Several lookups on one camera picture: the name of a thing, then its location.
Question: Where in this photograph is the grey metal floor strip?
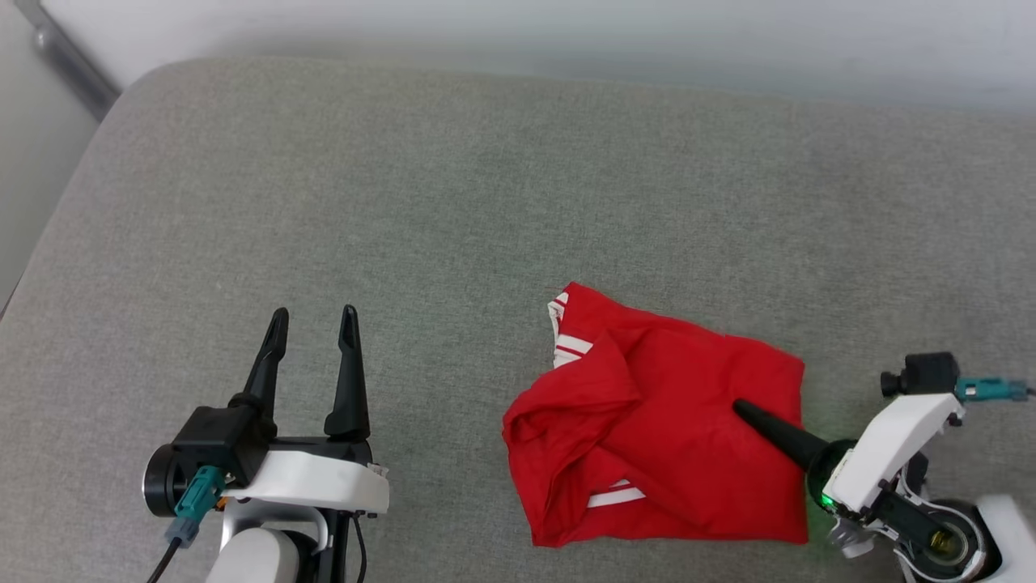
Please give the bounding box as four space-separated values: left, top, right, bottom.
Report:
12 0 122 122

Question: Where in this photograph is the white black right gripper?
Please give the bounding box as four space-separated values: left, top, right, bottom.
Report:
732 392 966 514

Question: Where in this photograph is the left camera cable teal plug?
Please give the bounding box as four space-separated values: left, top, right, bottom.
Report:
146 465 227 583

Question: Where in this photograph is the grey fabric sofa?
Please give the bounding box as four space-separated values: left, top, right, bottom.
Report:
0 57 1036 583

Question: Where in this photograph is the camera cable teal plug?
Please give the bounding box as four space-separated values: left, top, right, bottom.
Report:
146 465 227 583
953 376 1036 404

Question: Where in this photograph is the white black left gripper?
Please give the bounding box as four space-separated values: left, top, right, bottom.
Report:
143 304 391 519

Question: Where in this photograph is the right camera cable teal plug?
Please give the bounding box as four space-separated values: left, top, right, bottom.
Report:
953 376 1036 404

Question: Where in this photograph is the red shirt with white sleeves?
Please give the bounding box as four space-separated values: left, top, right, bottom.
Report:
501 281 811 550

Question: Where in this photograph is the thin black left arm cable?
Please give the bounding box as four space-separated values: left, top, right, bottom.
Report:
350 513 370 583

